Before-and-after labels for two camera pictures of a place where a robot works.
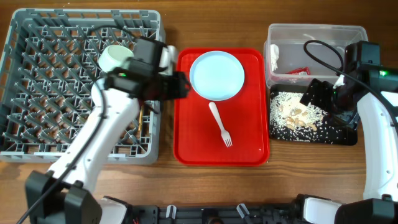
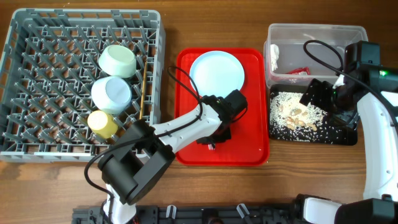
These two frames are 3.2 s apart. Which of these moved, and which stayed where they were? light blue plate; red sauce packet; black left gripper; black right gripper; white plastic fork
Moved: white plastic fork; black left gripper
Stayed: red sauce packet; light blue plate; black right gripper
